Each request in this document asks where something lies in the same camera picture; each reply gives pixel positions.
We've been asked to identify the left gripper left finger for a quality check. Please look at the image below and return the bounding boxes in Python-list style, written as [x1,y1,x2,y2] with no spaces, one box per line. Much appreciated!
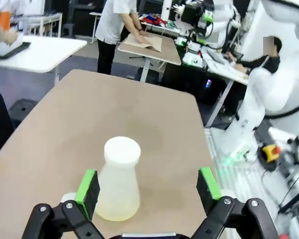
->
[21,169,102,239]

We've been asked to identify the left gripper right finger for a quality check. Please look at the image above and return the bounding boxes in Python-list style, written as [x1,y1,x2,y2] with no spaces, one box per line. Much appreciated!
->
[191,166,280,239]

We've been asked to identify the translucent plastic conical flask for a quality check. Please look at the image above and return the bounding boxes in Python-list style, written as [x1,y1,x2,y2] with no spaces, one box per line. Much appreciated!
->
[94,159,142,222]

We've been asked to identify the white round flask cap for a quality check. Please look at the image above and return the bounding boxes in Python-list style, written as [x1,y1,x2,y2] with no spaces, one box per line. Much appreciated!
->
[104,135,142,164]

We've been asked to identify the person's right hand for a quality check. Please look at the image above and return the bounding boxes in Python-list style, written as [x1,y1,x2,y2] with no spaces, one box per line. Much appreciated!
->
[0,30,19,46]

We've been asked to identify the yellow red emergency stop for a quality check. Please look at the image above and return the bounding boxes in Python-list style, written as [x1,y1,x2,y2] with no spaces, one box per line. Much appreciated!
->
[261,145,282,165]

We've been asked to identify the black computer tower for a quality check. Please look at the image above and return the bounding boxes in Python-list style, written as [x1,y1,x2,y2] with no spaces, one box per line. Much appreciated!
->
[164,67,227,105]

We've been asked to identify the black floor plate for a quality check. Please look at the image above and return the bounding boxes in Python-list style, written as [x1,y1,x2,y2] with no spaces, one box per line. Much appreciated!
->
[7,98,38,122]

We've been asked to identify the cluttered white desk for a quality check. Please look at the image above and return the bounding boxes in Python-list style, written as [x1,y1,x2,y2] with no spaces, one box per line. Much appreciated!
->
[183,44,250,127]

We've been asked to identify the seated person in black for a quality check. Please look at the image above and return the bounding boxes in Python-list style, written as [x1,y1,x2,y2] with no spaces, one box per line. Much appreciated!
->
[221,36,282,120]

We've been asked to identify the brown topped work table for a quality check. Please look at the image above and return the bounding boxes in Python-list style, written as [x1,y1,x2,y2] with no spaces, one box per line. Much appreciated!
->
[117,33,182,83]

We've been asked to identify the white rounded side table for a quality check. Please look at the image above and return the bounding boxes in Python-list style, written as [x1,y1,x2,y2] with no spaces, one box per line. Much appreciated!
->
[0,34,88,83]

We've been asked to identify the brown cardboard sheet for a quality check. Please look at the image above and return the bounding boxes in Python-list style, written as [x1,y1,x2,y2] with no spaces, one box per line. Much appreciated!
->
[124,33,163,53]

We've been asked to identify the black plastic tray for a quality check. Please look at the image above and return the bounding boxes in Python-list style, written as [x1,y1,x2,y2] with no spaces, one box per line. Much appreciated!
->
[0,41,32,60]

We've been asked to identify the small grey stool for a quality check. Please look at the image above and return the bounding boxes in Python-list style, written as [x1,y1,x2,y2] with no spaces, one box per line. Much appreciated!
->
[61,23,76,38]

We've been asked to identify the person in pale shirt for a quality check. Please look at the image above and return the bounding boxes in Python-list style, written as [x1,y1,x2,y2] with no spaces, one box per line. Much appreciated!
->
[94,0,155,75]

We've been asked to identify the white robot with black gripper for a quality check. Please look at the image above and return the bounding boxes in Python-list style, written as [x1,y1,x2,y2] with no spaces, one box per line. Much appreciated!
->
[173,0,241,49]

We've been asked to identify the white slatted table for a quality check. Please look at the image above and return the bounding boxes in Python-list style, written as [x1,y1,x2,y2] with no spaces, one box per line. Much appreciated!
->
[14,11,63,38]

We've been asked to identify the mannequin with orange trousers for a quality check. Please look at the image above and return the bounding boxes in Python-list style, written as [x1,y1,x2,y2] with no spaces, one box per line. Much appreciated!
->
[0,0,12,32]

